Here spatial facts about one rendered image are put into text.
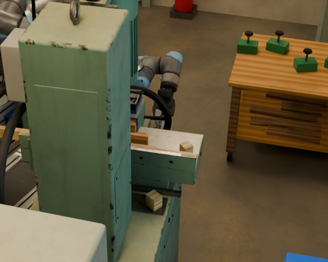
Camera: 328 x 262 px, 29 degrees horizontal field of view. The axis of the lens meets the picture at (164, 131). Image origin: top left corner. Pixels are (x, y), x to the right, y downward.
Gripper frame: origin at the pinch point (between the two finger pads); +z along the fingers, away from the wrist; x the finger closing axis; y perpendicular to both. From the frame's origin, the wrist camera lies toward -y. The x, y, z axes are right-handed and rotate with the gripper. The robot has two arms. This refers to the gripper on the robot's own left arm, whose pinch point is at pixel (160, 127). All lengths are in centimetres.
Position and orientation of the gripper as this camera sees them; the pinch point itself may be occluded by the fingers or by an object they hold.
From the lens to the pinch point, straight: 255.7
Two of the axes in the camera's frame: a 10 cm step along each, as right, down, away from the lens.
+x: -9.8, -1.3, 1.4
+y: 0.8, 4.1, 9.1
